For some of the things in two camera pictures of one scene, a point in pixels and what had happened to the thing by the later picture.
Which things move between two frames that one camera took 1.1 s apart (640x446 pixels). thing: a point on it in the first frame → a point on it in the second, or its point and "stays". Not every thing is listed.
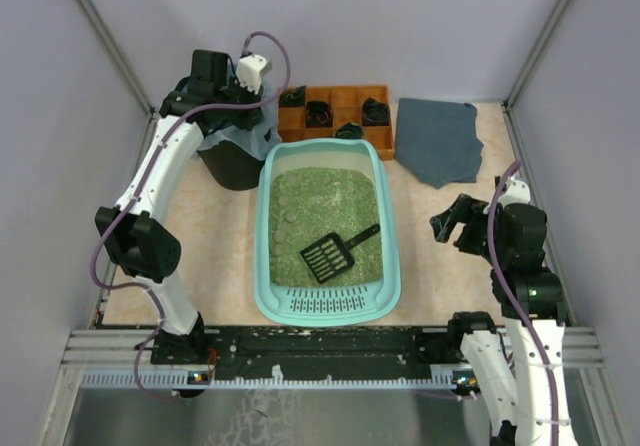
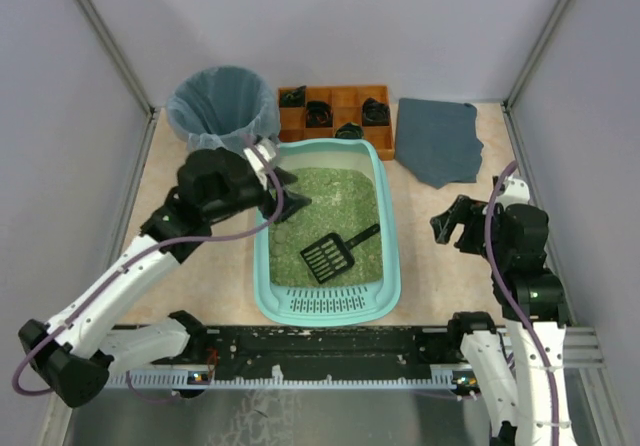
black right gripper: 470,223 stays
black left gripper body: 245,99 → 273,198
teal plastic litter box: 344,305 stays
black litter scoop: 330,256 stays
